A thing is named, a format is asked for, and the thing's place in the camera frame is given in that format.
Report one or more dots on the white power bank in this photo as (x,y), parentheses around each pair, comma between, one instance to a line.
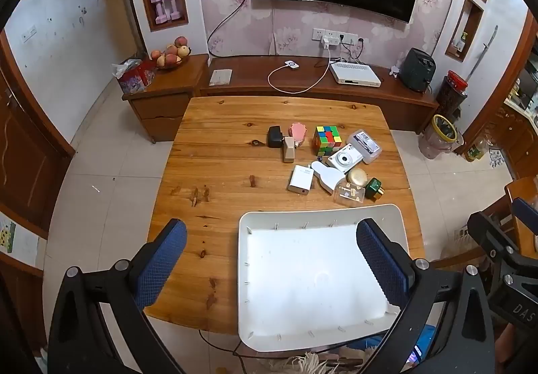
(300,179)

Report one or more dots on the bowl of fruit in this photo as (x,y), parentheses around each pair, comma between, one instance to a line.
(171,51)

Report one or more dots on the dark green appliance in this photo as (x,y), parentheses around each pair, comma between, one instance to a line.
(416,71)

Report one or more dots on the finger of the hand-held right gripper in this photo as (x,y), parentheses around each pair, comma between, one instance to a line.
(526,211)
(487,231)

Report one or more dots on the clear plastic box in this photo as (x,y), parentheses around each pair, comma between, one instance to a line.
(365,145)

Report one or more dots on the small white ornament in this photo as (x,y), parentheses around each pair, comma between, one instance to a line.
(394,70)

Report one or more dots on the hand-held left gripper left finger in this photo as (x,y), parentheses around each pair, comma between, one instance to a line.
(162,260)

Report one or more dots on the wooden chair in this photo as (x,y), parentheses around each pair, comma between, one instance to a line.
(521,189)

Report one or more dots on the grey sword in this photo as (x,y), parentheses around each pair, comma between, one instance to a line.
(483,52)

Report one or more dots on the green perfume bottle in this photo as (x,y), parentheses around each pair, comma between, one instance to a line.
(372,188)

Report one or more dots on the dark fruit bowl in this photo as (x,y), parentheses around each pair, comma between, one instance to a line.
(170,66)

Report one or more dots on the white power strip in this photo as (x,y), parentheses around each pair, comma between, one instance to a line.
(319,34)

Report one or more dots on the fringed beige rug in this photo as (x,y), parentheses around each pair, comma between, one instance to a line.
(311,365)

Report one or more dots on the gold round case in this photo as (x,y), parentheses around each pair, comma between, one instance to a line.
(357,177)

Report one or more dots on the beige stapler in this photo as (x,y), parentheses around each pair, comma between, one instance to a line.
(289,151)

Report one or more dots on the pink dumbbell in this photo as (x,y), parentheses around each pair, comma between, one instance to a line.
(159,8)
(173,4)

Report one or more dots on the black charger box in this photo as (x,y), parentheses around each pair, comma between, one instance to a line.
(275,137)

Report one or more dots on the white router box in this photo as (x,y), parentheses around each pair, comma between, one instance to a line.
(355,74)

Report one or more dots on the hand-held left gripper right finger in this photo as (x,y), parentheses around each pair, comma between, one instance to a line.
(380,260)

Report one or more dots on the brown wooden door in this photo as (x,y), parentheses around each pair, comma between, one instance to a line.
(29,147)

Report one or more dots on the green label bottle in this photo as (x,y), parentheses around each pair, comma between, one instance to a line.
(475,152)

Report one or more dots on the colourful puzzle cube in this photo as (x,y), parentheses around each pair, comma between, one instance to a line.
(327,139)

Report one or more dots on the white paper pad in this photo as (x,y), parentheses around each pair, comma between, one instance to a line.
(220,76)

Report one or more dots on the white plug adapter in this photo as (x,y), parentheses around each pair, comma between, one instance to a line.
(326,42)

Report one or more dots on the white plastic tray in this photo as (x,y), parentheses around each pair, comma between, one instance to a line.
(302,273)

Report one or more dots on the pink correction tape dispenser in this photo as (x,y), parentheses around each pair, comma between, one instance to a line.
(297,131)

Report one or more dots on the wooden drawer cabinet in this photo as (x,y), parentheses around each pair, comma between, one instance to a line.
(159,109)

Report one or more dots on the black jar with red lid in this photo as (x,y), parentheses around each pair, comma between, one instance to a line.
(452,96)

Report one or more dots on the person's right forearm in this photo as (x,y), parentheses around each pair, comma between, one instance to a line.
(510,351)

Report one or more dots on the long wooden television cabinet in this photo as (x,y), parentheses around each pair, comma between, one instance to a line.
(252,84)

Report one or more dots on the yellow-rimmed trash bin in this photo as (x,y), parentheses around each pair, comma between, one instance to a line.
(439,138)

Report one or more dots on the clear acrylic box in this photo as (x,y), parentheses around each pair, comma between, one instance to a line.
(349,194)

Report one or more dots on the white compact camera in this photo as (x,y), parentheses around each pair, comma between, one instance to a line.
(344,158)

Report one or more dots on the red printed box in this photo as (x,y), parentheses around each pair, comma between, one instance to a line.
(134,77)

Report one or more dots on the white wall switch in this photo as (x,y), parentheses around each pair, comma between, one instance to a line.
(29,34)

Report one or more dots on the white bottle-shaped case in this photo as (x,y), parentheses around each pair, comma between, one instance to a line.
(330,178)

